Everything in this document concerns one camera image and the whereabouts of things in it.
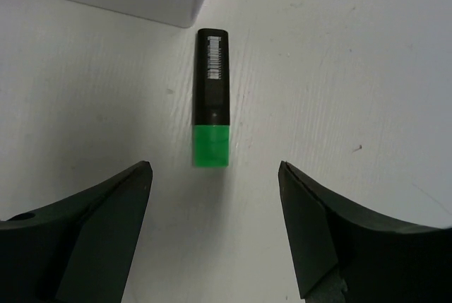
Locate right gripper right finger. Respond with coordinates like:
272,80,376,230
278,162,451,302

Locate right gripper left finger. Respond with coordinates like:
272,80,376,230
1,161,153,302

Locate green highlighter marker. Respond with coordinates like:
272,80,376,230
192,28,230,167

